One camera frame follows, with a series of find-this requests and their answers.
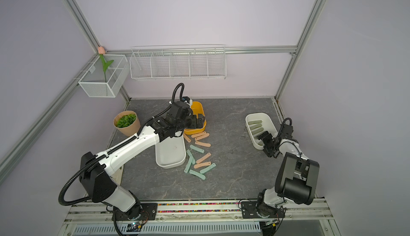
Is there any pink knife top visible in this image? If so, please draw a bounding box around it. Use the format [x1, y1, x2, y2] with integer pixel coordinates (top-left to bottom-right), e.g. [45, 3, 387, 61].
[191, 131, 206, 138]

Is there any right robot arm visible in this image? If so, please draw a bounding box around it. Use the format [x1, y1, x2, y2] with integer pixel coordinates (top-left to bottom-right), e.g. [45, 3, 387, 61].
[256, 117, 320, 218]

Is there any yellow storage box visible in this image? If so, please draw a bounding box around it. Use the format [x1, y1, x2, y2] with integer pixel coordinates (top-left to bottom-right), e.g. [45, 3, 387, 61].
[184, 101, 207, 136]

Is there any mint knife long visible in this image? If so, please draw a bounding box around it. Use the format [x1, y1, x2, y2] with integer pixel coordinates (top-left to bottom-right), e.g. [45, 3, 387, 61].
[184, 160, 192, 174]

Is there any artificial tulip flower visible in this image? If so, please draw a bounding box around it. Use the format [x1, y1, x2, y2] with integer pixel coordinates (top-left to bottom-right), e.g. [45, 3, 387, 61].
[98, 46, 114, 83]

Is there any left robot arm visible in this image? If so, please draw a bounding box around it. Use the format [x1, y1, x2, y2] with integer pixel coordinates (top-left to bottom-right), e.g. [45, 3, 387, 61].
[58, 83, 205, 220]

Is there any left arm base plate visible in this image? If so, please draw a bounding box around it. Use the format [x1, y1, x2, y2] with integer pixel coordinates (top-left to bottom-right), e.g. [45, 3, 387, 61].
[112, 202, 158, 221]

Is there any mint knife bottom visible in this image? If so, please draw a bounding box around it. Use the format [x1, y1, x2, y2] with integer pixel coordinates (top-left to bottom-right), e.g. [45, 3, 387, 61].
[189, 170, 206, 180]

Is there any mint knife short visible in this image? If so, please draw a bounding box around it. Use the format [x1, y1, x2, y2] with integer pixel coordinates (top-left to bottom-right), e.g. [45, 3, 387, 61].
[186, 150, 196, 164]

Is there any potted green plant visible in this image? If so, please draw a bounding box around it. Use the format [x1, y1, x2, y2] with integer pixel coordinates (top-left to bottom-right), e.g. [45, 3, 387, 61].
[113, 111, 141, 137]

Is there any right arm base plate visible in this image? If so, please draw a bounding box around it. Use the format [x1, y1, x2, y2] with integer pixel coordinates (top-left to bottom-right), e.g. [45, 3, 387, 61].
[238, 200, 285, 219]

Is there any pink knife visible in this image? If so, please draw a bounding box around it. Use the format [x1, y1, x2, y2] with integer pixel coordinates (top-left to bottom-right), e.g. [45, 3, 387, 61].
[194, 161, 211, 169]
[196, 153, 211, 164]
[183, 133, 192, 143]
[191, 131, 206, 138]
[195, 133, 210, 141]
[195, 141, 211, 147]

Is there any white wire basket long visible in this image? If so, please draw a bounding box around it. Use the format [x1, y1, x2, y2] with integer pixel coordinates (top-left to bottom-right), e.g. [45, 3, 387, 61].
[129, 44, 227, 80]

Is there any pink knife by box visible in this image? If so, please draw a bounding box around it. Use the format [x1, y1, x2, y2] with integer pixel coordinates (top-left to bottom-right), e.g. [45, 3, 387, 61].
[183, 133, 192, 143]

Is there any white storage box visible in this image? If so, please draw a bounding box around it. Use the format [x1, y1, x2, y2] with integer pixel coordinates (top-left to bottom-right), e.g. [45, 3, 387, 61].
[155, 136, 186, 169]
[245, 113, 278, 150]

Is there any white mesh basket small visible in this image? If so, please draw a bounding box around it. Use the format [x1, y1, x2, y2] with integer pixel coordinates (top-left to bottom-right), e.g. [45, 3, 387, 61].
[79, 54, 130, 98]

